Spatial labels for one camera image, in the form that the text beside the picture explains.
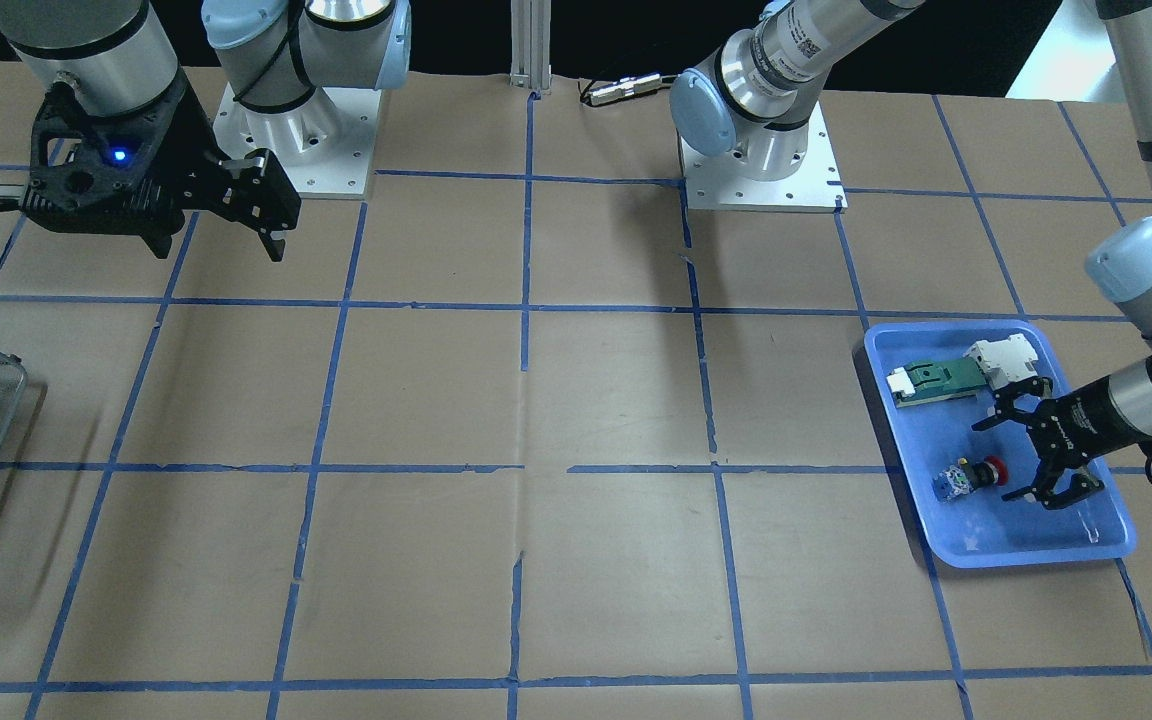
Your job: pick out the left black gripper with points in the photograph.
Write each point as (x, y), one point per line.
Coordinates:
(1088, 415)

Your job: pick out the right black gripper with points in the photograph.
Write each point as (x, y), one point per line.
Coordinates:
(192, 138)

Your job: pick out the red emergency stop button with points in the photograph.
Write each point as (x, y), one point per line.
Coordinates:
(966, 477)

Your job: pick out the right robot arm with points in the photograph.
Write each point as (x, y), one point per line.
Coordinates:
(276, 54)

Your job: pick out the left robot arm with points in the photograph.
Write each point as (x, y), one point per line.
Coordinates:
(751, 101)

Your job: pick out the white circuit breaker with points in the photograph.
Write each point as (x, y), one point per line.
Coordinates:
(1004, 362)

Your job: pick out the blue plastic tray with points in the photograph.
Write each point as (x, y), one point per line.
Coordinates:
(982, 530)

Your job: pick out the green terminal block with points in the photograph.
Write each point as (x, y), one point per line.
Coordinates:
(928, 382)

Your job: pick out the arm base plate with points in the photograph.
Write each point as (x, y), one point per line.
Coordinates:
(792, 171)
(326, 146)

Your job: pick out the aluminium profile post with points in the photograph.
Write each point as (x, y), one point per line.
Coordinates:
(529, 31)

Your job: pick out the metal cable connector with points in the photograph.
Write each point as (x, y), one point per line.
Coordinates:
(624, 89)

